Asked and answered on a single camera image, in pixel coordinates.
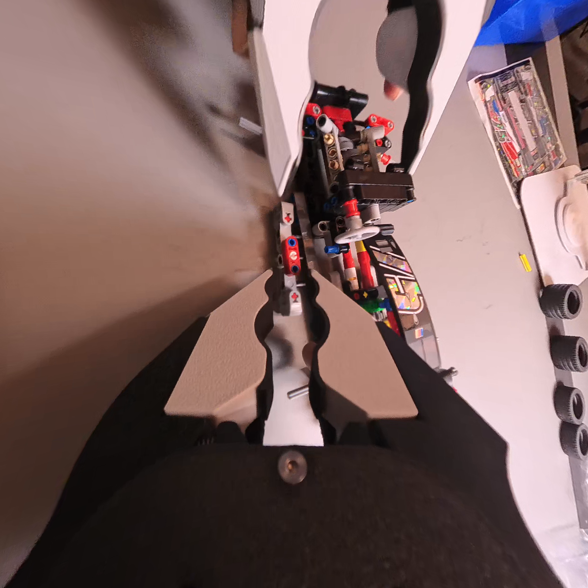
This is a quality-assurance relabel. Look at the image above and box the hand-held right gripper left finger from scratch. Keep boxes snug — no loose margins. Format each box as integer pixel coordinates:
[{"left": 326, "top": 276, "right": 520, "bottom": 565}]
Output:
[{"left": 164, "top": 269, "right": 280, "bottom": 430}]

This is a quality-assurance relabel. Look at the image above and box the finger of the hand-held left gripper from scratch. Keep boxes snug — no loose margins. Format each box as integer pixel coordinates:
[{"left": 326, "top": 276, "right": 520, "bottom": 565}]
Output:
[
  {"left": 248, "top": 0, "right": 328, "bottom": 199},
  {"left": 387, "top": 0, "right": 497, "bottom": 176}
]

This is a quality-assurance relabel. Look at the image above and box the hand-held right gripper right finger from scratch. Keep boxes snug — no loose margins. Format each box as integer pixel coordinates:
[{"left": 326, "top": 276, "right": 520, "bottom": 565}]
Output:
[{"left": 304, "top": 269, "right": 419, "bottom": 435}]

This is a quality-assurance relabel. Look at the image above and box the grey lego beam red link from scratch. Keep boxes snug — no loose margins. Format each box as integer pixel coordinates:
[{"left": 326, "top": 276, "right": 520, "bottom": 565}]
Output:
[{"left": 274, "top": 201, "right": 307, "bottom": 319}]

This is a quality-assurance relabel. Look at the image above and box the lego car chassis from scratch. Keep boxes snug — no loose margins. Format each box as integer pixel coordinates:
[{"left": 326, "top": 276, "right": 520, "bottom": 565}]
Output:
[{"left": 286, "top": 82, "right": 458, "bottom": 400}]

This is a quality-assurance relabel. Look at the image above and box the blue plastic bin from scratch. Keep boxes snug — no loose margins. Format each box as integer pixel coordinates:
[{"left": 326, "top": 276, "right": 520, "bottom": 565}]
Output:
[{"left": 473, "top": 0, "right": 588, "bottom": 47}]

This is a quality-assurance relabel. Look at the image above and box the holographic sticker sheet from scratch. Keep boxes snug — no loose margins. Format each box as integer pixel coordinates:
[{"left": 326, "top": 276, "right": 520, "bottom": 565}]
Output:
[{"left": 467, "top": 57, "right": 568, "bottom": 185}]

